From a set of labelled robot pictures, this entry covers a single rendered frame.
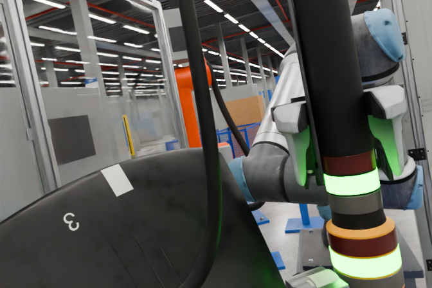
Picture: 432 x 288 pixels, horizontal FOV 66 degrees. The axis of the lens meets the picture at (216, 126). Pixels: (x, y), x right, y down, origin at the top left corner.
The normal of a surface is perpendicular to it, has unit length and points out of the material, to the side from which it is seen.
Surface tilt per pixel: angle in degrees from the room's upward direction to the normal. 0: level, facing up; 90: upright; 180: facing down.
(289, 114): 42
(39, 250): 55
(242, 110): 90
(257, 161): 34
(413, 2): 90
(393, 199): 114
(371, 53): 122
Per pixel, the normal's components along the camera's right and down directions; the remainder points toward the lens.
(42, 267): 0.19, -0.58
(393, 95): 0.30, -0.79
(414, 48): -0.31, 0.11
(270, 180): -0.57, -0.04
